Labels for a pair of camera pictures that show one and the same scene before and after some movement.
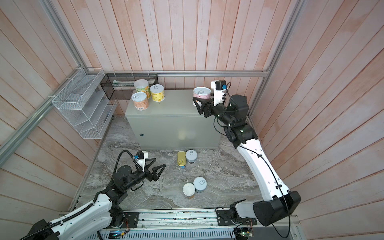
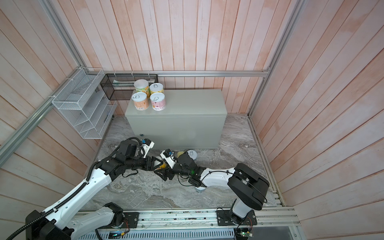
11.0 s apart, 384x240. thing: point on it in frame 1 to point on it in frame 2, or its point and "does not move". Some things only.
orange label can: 140,101 does not move
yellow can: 157,92 does not move
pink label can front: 201,92 to 158,101
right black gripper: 206,106 to 166,173
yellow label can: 141,85 does not move
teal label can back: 191,156 does not move
